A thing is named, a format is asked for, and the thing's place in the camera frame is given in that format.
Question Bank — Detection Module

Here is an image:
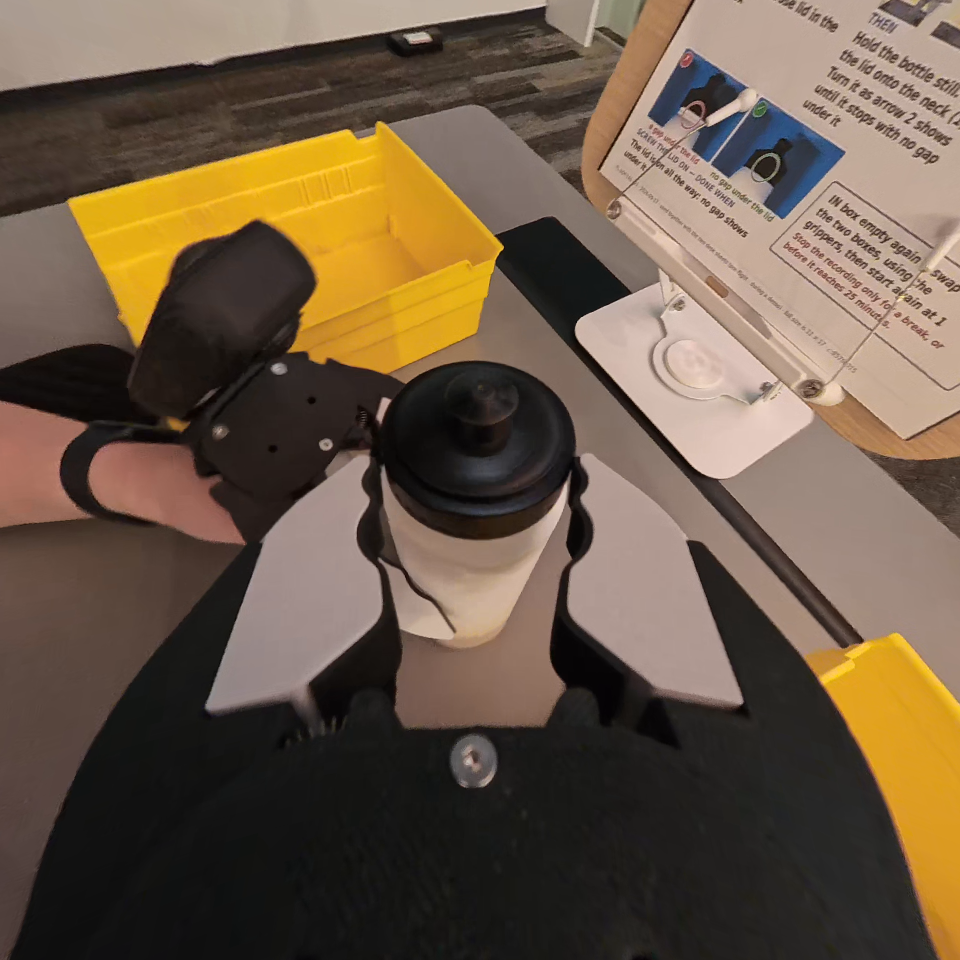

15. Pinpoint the wooden display board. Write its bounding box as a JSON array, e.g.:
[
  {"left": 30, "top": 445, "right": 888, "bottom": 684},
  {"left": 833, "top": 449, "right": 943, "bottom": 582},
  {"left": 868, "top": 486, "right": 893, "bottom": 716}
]
[{"left": 581, "top": 0, "right": 960, "bottom": 460}]

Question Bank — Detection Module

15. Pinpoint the white stand base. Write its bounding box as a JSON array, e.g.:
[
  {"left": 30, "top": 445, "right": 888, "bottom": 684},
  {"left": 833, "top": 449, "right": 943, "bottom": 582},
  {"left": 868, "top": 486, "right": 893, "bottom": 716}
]
[{"left": 575, "top": 281, "right": 815, "bottom": 480}]

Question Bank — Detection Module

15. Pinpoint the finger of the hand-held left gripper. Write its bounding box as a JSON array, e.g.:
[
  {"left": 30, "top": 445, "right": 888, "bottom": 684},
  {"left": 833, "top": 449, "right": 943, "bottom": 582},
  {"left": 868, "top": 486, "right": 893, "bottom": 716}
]
[{"left": 375, "top": 555, "right": 457, "bottom": 640}]

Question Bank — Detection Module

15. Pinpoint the person's left hand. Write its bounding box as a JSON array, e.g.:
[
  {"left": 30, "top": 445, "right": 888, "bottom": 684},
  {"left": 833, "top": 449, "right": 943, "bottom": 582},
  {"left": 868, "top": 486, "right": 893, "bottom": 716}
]
[{"left": 0, "top": 403, "right": 249, "bottom": 545}]

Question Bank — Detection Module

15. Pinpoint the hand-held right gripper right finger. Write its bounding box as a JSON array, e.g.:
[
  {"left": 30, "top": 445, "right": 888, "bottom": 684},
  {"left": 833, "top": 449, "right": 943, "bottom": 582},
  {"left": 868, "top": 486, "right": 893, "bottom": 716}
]
[{"left": 551, "top": 453, "right": 744, "bottom": 721}]

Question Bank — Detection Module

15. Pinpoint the white plastic bottle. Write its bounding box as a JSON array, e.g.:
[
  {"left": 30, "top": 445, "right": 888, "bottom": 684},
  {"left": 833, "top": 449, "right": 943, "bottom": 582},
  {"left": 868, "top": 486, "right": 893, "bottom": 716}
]
[{"left": 378, "top": 480, "right": 571, "bottom": 650}]

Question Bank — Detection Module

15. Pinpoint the yellow plastic bin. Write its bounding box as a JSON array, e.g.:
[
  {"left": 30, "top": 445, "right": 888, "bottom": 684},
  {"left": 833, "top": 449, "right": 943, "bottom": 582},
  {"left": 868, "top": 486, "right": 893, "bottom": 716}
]
[
  {"left": 802, "top": 633, "right": 960, "bottom": 960},
  {"left": 67, "top": 121, "right": 504, "bottom": 375}
]

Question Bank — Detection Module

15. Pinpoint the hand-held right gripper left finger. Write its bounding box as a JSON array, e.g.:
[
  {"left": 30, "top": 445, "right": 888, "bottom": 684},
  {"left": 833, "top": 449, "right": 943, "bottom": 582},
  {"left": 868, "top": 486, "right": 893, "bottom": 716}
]
[{"left": 206, "top": 453, "right": 402, "bottom": 725}]

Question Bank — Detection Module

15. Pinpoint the black bottle lid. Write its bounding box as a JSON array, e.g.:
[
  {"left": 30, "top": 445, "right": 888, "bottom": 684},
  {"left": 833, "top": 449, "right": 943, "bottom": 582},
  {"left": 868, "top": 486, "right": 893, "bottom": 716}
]
[{"left": 378, "top": 361, "right": 579, "bottom": 540}]

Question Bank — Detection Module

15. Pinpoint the printed instruction sheet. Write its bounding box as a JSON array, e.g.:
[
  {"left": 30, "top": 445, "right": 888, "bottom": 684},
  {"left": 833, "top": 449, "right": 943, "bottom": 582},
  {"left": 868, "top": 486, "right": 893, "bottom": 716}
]
[{"left": 600, "top": 0, "right": 960, "bottom": 440}]

